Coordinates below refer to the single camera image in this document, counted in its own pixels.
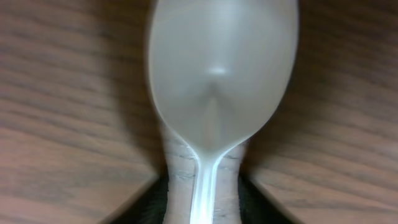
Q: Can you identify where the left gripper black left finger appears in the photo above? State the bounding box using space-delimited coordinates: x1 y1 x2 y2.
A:
109 174 169 224

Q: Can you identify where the white plastic spoon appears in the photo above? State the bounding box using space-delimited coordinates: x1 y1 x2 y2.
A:
147 0 299 224

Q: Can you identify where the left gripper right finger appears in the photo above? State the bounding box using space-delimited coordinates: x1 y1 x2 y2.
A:
238 174 294 224

